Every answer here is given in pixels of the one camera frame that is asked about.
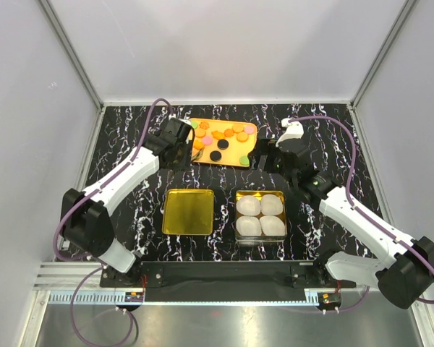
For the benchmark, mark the yellow cat-shaped cookie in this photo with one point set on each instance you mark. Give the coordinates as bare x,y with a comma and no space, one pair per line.
218,135
198,145

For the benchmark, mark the pink round cookie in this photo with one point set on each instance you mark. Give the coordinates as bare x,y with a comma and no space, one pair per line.
207,140
249,129

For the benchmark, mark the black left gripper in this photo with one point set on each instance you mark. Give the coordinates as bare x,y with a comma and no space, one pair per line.
187,149

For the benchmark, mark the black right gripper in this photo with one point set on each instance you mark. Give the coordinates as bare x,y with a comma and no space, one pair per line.
264,147

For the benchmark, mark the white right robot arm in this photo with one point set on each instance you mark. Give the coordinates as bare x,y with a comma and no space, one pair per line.
402,268

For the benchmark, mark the yellow dotted sandwich cookie left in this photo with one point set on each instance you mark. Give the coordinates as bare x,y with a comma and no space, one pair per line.
200,133

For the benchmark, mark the white paper cup front-right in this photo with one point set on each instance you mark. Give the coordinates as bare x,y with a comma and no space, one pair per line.
272,226

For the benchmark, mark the white paper cup rear-left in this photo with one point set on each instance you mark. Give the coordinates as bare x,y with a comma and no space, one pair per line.
248,206

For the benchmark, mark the yellow plastic tray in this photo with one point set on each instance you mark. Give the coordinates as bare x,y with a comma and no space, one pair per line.
235,150

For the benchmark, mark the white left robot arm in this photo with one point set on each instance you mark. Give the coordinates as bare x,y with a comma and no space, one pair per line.
86,215

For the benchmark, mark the yellow dotted cookie top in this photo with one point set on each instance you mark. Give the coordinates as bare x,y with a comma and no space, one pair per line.
238,128

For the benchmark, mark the gold tin lid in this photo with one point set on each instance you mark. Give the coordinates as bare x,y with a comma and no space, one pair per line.
188,212

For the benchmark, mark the pink round cookie left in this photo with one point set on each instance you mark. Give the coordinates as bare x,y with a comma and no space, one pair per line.
207,140

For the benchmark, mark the pink round cookie right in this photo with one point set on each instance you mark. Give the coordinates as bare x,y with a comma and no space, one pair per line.
249,129

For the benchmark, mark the black sandwich cookie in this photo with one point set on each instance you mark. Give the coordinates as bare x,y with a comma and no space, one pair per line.
222,144
215,156

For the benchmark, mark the white paper cup rear-right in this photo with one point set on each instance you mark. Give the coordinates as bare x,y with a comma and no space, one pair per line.
271,204

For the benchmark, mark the yellow cat-shaped cookie left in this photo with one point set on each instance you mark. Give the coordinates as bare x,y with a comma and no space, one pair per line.
198,145

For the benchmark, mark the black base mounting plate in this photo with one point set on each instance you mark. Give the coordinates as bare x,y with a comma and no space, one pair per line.
224,282

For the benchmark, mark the white paper cup front-left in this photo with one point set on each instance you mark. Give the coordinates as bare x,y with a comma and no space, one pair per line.
248,226

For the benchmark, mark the orange swirl cookie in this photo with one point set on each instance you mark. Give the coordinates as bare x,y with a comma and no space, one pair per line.
228,132
203,125

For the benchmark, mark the green embossed round cookie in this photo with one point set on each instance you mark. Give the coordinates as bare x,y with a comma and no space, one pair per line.
244,161

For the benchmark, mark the gold cookie tin box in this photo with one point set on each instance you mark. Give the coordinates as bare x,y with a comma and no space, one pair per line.
260,217

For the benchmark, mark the orange swirl cookie left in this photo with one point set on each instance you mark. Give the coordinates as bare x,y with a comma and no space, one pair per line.
203,125

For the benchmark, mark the orange swirl cookie centre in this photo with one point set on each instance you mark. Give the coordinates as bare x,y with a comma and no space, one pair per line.
228,132

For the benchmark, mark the yellow cat-shaped cookie centre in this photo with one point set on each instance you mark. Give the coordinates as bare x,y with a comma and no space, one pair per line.
218,135

